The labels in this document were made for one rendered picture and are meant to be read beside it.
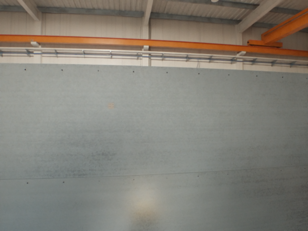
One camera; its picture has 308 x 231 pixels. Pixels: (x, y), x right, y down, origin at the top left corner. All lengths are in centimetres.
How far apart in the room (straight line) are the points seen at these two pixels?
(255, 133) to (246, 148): 10
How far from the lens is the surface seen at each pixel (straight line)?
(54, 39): 1006
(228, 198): 120
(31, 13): 1037
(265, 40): 1184
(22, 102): 107
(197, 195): 111
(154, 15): 1042
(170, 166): 101
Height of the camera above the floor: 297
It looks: 1 degrees down
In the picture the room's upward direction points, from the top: straight up
